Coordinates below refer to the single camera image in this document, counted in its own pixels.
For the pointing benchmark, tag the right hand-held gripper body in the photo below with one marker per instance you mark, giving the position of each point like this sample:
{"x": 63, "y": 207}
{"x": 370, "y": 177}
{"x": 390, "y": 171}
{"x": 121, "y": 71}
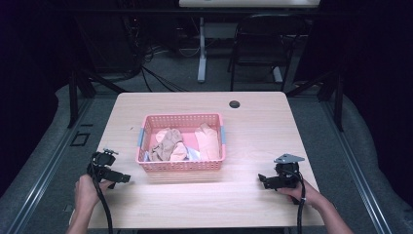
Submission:
{"x": 287, "y": 174}

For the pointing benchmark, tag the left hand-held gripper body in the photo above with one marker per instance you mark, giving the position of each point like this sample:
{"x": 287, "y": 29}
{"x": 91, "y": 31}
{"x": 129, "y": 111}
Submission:
{"x": 102, "y": 161}

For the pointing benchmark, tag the brown sock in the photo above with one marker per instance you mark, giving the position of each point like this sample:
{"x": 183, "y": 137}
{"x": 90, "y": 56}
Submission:
{"x": 167, "y": 144}

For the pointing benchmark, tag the small peach sock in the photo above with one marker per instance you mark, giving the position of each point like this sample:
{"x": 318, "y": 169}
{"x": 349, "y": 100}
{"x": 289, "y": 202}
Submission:
{"x": 160, "y": 135}

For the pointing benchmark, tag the pink plastic basket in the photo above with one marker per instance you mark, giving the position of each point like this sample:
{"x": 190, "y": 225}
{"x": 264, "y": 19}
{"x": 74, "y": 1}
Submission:
{"x": 181, "y": 165}

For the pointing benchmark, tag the rounded peach sock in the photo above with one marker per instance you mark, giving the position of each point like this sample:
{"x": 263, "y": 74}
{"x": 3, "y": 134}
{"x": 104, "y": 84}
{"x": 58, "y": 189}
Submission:
{"x": 179, "y": 152}

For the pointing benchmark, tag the large peach sock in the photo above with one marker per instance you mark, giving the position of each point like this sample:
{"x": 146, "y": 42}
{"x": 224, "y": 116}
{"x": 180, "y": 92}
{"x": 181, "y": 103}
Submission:
{"x": 207, "y": 143}

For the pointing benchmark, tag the person's right hand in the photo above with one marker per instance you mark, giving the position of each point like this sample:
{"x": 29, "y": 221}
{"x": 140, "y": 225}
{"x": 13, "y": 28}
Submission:
{"x": 302, "y": 193}

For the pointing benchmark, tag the person's left hand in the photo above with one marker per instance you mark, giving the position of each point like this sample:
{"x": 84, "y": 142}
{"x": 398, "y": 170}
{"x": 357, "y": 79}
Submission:
{"x": 86, "y": 193}

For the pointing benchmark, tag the black square floor plate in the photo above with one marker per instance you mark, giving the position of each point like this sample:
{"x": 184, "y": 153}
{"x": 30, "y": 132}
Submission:
{"x": 80, "y": 139}

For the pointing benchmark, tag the black folding chair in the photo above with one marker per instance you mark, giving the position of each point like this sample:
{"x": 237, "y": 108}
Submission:
{"x": 266, "y": 35}

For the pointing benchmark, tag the white desk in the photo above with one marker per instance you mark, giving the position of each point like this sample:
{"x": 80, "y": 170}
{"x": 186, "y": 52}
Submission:
{"x": 202, "y": 48}

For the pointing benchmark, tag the grey metal floor rail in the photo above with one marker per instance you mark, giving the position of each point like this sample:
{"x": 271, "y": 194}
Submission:
{"x": 42, "y": 175}
{"x": 357, "y": 175}

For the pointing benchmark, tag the black metal frame stand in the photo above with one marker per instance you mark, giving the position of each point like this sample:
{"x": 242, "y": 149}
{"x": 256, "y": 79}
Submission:
{"x": 73, "y": 97}
{"x": 338, "y": 100}

